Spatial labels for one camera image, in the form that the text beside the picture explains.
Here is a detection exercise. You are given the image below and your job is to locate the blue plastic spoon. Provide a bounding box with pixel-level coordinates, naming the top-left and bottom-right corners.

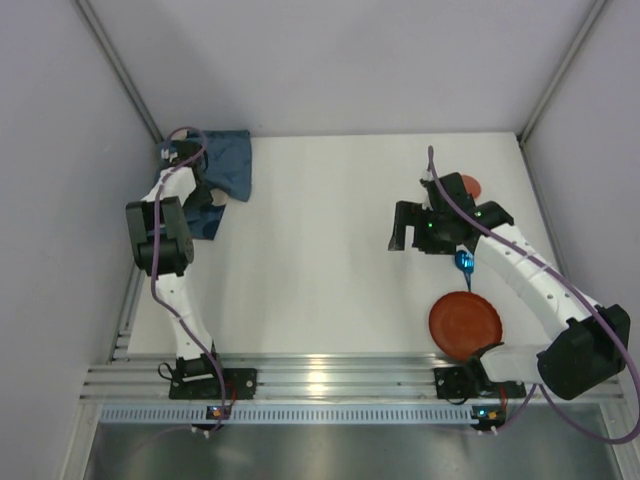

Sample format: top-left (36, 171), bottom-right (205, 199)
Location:
top-left (453, 250), bottom-right (474, 291)

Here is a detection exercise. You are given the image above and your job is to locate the blue letter placemat cloth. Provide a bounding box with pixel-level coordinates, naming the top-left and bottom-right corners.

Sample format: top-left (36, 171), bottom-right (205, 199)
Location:
top-left (156, 129), bottom-right (252, 240)

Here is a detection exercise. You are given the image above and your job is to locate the pink plastic cup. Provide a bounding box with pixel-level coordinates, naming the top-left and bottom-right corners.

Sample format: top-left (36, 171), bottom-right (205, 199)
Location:
top-left (461, 174), bottom-right (482, 200)

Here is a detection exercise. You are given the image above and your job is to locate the red plastic plate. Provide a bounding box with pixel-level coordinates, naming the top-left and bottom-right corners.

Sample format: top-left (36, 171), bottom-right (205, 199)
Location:
top-left (428, 291), bottom-right (503, 362)

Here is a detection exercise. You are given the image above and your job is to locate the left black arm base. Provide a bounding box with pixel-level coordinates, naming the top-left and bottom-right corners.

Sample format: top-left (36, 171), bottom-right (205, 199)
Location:
top-left (157, 362), bottom-right (258, 401)

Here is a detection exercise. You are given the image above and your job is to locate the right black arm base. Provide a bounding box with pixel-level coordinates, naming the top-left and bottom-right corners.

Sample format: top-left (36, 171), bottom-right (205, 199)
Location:
top-left (433, 365), bottom-right (527, 404)

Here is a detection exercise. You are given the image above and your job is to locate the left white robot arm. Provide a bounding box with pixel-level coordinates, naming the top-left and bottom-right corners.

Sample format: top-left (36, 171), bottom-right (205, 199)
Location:
top-left (125, 140), bottom-right (219, 382)

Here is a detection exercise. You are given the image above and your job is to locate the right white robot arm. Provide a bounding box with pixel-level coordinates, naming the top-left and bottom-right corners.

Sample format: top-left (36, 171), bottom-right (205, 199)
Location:
top-left (388, 173), bottom-right (630, 400)

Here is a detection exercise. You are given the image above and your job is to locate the aluminium mounting rail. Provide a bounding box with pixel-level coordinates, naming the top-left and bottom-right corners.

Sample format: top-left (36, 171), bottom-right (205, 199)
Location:
top-left (80, 353), bottom-right (451, 403)

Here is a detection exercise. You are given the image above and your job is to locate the perforated cable duct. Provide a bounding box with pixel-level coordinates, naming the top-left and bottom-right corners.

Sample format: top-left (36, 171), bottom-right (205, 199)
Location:
top-left (100, 403), bottom-right (500, 425)

